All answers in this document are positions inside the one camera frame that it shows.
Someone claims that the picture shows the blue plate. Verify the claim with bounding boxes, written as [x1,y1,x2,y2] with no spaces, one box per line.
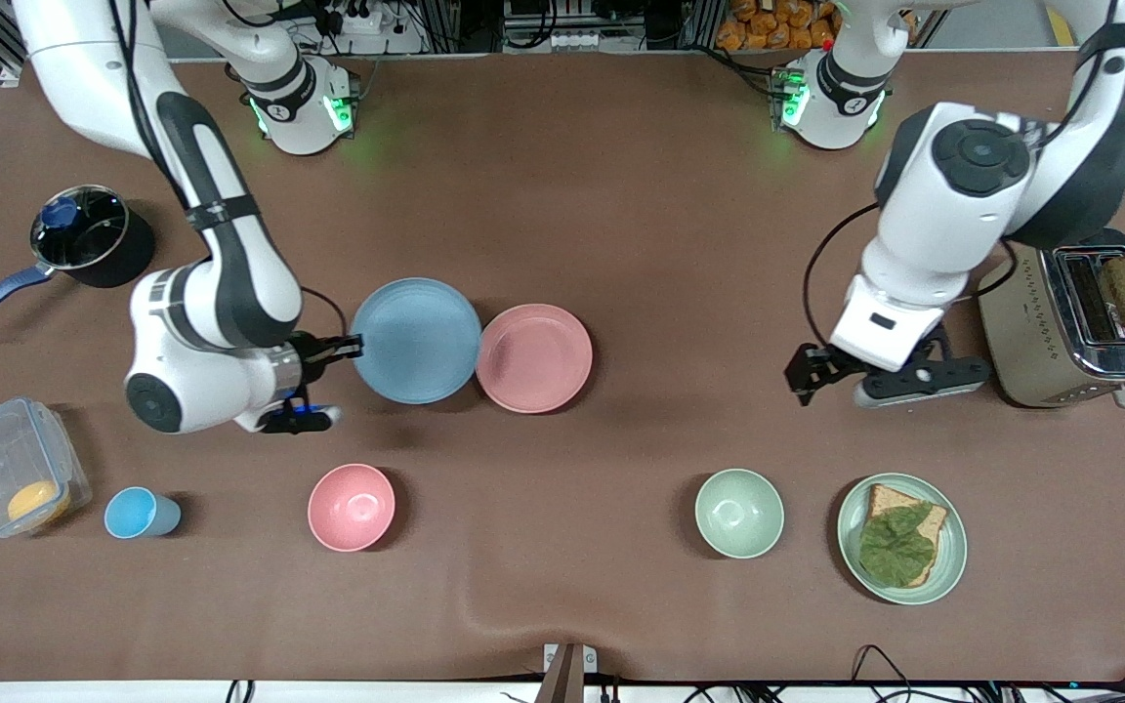
[351,278,483,406]

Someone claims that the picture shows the pink plate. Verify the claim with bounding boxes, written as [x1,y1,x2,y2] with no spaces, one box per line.
[476,304,594,415]

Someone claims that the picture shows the brown bread slice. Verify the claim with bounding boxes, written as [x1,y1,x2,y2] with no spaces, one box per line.
[865,483,949,587]

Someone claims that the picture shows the beige chrome toaster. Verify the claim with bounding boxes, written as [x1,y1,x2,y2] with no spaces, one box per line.
[975,227,1125,409]

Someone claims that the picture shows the pink bowl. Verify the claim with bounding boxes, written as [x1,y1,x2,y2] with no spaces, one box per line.
[308,463,396,554]

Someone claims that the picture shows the green bowl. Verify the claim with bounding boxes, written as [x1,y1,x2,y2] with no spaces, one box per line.
[694,469,785,559]

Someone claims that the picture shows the green lettuce leaf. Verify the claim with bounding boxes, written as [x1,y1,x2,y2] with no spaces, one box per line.
[858,502,937,589]

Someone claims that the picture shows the blue cup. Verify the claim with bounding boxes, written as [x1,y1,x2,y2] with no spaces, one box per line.
[104,486,183,540]

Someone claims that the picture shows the green plate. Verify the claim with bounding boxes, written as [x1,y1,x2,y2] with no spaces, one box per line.
[837,473,969,606]

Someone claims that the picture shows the glass lid blue knob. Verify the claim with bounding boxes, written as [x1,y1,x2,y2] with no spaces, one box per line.
[30,184,130,272]

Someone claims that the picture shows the brown table mat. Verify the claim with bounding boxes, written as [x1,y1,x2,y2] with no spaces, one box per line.
[0,51,1125,684]

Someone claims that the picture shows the orange round food piece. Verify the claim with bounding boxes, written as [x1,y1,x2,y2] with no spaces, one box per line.
[6,478,72,525]

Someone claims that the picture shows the orange snack bags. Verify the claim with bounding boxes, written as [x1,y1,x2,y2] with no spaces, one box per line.
[716,0,920,52]

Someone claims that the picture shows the white power strip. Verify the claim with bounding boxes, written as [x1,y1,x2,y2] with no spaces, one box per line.
[333,3,385,36]

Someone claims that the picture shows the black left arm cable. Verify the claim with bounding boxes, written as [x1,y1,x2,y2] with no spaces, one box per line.
[802,0,1125,351]

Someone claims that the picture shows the black pot blue handle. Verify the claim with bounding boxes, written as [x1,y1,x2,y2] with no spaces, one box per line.
[0,184,158,336]

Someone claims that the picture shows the black looped floor cable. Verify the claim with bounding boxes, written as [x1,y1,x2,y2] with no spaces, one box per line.
[851,644,915,703]

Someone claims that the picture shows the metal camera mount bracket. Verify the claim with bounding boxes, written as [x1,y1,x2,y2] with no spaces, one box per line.
[535,642,599,703]

